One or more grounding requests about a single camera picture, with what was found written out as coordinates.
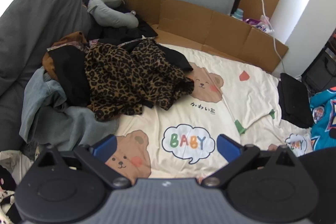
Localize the bear print bed sheet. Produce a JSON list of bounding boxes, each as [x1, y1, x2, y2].
[[104, 43, 314, 180]]

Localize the folded black garment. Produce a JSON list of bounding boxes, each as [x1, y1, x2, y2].
[[278, 72, 315, 128]]

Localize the person's dark jacket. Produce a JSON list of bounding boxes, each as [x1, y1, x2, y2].
[[299, 147, 336, 224]]

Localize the light blue jeans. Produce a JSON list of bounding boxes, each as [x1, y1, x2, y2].
[[20, 67, 120, 147]]

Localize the black furniture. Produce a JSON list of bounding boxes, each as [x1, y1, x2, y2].
[[302, 48, 336, 90]]

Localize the black white patterned cloth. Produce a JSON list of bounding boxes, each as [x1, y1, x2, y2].
[[0, 165, 21, 224]]

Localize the grey plush toy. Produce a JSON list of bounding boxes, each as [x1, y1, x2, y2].
[[87, 0, 139, 28]]

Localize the purple packet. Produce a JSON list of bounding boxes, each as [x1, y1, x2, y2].
[[243, 17, 273, 33]]

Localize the brown garment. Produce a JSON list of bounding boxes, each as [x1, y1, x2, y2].
[[43, 32, 89, 77]]

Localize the teal printed cloth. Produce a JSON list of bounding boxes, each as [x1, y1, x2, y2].
[[310, 86, 336, 153]]

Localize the grey pillow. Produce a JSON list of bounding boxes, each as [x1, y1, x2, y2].
[[0, 0, 93, 151]]

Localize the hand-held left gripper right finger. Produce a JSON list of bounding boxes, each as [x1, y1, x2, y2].
[[201, 134, 298, 188]]

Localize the leopard print garment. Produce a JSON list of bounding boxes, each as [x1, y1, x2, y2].
[[84, 39, 195, 122]]

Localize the white cable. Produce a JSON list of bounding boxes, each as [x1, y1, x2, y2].
[[252, 0, 286, 73]]

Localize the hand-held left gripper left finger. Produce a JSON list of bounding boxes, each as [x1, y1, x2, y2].
[[39, 134, 132, 189]]

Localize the brown cardboard sheet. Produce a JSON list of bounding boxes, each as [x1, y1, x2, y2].
[[109, 0, 289, 73]]

